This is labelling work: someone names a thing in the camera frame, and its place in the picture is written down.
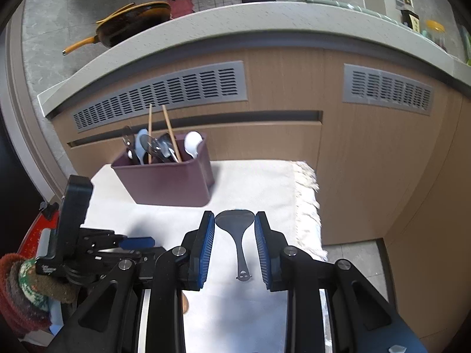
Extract jar with yellow lid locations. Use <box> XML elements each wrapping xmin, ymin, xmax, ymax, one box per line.
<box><xmin>425</xmin><ymin>20</ymin><xmax>447</xmax><ymax>53</ymax></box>

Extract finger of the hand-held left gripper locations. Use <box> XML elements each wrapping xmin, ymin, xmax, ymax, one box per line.
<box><xmin>86</xmin><ymin>244</ymin><xmax>166</xmax><ymax>270</ymax></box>
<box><xmin>79</xmin><ymin>228</ymin><xmax>156</xmax><ymax>251</ymax></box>

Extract dark sauce bottle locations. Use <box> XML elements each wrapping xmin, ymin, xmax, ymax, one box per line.
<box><xmin>399</xmin><ymin>0</ymin><xmax>420</xmax><ymax>32</ymax></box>

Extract red container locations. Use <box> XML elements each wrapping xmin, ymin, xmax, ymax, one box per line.
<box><xmin>15</xmin><ymin>206</ymin><xmax>63</xmax><ymax>265</ymax></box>

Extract metal spoon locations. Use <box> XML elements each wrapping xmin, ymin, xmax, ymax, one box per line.
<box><xmin>157</xmin><ymin>133</ymin><xmax>173</xmax><ymax>162</ymax></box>

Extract black utensil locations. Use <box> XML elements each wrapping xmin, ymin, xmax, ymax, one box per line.
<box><xmin>146</xmin><ymin>135</ymin><xmax>162</xmax><ymax>163</ymax></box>

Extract grey stone countertop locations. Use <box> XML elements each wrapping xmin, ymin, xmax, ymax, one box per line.
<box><xmin>37</xmin><ymin>2</ymin><xmax>471</xmax><ymax>118</ymax></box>

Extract short grey vent grille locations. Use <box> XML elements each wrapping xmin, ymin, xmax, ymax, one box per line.
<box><xmin>342</xmin><ymin>64</ymin><xmax>434</xmax><ymax>115</ymax></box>

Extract black frying pan yellow handle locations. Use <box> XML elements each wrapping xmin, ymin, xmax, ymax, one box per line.
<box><xmin>62</xmin><ymin>1</ymin><xmax>172</xmax><ymax>56</ymax></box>

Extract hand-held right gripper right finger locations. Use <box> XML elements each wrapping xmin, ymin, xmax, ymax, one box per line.
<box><xmin>255</xmin><ymin>211</ymin><xmax>424</xmax><ymax>353</ymax></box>

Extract maroon utensil holder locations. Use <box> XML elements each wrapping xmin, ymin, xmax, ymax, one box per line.
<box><xmin>111</xmin><ymin>132</ymin><xmax>216</xmax><ymax>207</ymax></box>

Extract long grey vent grille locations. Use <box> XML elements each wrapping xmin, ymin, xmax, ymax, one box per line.
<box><xmin>72</xmin><ymin>61</ymin><xmax>248</xmax><ymax>133</ymax></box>

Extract dark grey rice paddle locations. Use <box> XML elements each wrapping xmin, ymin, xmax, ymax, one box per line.
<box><xmin>214</xmin><ymin>209</ymin><xmax>256</xmax><ymax>282</ymax></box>

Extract light blue spoon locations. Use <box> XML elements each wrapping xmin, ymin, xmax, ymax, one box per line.
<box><xmin>135</xmin><ymin>129</ymin><xmax>150</xmax><ymax>165</ymax></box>

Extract white fringed cloth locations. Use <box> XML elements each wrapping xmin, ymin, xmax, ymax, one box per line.
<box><xmin>79</xmin><ymin>160</ymin><xmax>328</xmax><ymax>353</ymax></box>

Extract green packet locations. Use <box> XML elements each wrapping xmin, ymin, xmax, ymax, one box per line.
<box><xmin>462</xmin><ymin>26</ymin><xmax>471</xmax><ymax>65</ymax></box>

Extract metal utensil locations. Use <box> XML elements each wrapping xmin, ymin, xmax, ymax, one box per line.
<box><xmin>122</xmin><ymin>126</ymin><xmax>135</xmax><ymax>164</ymax></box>

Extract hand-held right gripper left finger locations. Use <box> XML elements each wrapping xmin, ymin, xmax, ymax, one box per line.
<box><xmin>49</xmin><ymin>211</ymin><xmax>216</xmax><ymax>353</ymax></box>

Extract wooden kitchen cabinet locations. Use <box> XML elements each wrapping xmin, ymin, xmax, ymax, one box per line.
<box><xmin>52</xmin><ymin>46</ymin><xmax>471</xmax><ymax>346</ymax></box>

